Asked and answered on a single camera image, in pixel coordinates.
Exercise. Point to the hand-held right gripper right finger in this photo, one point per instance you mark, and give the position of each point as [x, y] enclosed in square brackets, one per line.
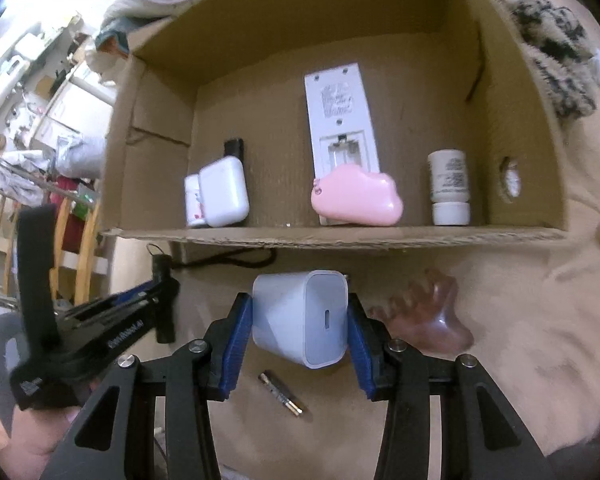
[362, 352]

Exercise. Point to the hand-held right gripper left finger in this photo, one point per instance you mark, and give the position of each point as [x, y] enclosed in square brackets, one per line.
[231, 350]

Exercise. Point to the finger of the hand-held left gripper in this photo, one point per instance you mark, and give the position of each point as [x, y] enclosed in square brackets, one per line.
[130, 296]

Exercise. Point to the black stick device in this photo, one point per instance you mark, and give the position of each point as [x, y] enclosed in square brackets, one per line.
[162, 300]
[233, 147]

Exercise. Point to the white charger adapter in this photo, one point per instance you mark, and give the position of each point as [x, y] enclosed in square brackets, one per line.
[302, 317]

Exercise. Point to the small white bottle pink label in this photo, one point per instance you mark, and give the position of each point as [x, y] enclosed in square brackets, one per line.
[193, 201]

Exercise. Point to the white earbud case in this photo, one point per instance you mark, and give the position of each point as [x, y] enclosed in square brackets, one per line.
[223, 191]

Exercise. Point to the pink cloud-shaped case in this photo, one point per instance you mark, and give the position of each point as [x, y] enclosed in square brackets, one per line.
[356, 196]

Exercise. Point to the white pill bottle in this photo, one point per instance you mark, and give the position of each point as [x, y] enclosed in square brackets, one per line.
[450, 185]

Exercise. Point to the white remote control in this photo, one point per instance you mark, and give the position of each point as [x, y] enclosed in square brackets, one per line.
[340, 125]

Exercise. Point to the cardboard box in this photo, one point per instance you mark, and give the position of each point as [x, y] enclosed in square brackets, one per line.
[330, 85]

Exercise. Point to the person's left hand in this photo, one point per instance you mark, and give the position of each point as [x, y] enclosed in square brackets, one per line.
[40, 430]

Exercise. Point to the small metal cylinder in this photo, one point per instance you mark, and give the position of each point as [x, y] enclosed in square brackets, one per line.
[281, 393]

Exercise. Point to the brown translucent massage comb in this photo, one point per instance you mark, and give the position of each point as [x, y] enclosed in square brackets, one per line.
[425, 315]

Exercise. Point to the wooden rack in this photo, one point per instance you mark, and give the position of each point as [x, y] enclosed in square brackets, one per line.
[80, 240]

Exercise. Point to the hanging pale cloth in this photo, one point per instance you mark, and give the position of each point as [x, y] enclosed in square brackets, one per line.
[15, 175]

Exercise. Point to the grey filled bag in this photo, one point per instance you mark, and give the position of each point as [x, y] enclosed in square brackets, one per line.
[80, 152]

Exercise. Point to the black and white knit blanket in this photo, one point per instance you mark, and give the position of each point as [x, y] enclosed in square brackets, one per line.
[550, 45]

